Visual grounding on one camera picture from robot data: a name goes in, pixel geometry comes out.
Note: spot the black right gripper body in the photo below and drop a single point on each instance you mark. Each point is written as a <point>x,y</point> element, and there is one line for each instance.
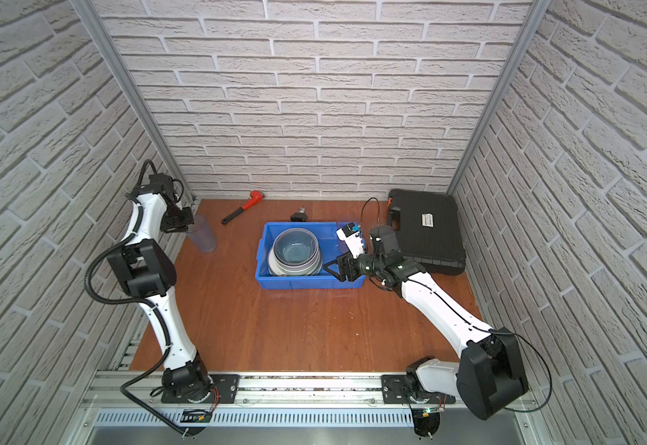
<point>368,266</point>

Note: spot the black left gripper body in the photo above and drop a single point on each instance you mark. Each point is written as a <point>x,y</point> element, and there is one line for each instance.
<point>182,219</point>

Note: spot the frosted tall plastic tumbler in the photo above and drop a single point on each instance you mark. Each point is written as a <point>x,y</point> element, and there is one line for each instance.
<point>201,234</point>

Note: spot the clear glass cup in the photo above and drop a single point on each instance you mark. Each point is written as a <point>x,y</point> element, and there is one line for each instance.
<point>350,234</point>

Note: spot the dark blue ceramic bowl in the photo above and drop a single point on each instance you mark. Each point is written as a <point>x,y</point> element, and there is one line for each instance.
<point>296,247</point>

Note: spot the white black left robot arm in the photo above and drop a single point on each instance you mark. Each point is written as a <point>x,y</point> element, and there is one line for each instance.
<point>148,277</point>

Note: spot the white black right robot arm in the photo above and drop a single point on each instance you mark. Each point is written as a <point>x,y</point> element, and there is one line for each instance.
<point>490,374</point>

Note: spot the blue plastic bin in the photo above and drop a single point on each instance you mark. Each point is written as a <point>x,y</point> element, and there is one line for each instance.
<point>331,248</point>

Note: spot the black plastic tool case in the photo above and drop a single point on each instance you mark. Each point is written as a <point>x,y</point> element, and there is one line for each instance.
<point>428,230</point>

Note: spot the red black hand tool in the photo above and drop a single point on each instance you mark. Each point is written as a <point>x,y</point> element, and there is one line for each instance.
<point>254,198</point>

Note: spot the small grey black device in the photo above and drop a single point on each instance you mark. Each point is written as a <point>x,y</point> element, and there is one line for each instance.
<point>300,216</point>

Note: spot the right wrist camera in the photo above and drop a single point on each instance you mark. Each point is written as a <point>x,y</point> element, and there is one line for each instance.
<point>383,240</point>

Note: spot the right robot arm base plate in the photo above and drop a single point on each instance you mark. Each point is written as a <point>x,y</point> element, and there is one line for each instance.
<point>407,389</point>

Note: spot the left robot arm base plate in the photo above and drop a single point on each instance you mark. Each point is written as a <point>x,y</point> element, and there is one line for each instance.
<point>224,386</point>

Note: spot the aluminium mounting rail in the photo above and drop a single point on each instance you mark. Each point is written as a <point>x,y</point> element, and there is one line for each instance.
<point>295,390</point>

